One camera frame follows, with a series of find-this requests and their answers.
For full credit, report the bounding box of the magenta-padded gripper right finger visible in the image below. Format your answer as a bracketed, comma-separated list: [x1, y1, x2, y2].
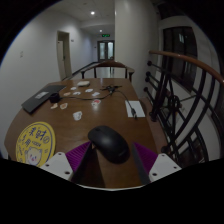
[130, 141, 183, 186]

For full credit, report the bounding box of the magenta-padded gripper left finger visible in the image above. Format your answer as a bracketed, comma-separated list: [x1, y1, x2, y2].
[39, 141, 98, 186]

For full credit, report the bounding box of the black computer mouse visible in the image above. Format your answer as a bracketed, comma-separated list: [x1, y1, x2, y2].
[87, 125, 131, 165]

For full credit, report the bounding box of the round yellow printed mouse pad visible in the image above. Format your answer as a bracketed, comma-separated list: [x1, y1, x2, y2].
[15, 121, 57, 168]

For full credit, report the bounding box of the white paper sheet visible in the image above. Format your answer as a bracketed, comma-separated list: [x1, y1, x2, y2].
[124, 100, 146, 118]

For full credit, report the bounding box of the black power adapter block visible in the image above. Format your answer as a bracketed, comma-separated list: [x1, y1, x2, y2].
[49, 92, 62, 104]

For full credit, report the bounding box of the dark closed laptop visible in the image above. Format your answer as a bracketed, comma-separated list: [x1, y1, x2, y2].
[21, 84, 68, 114]

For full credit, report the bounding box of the small red-white snack packet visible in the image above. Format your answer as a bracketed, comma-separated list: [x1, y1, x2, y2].
[90, 98, 102, 107]

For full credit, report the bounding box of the white side door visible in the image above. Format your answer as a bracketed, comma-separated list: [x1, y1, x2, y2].
[56, 30, 73, 81]

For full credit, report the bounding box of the black railing with wooden handrail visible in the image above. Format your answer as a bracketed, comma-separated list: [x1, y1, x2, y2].
[143, 49, 224, 168]

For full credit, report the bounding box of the wooden armchair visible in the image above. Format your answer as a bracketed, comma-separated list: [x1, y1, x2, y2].
[80, 60, 136, 83]

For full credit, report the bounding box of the dark framed window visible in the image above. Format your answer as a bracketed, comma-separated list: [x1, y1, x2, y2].
[162, 26, 198, 91]

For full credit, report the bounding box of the glass double door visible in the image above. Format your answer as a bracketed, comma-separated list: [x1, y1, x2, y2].
[97, 40, 116, 63]

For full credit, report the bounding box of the black cable with plug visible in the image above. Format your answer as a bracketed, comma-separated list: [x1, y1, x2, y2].
[114, 89, 138, 120]

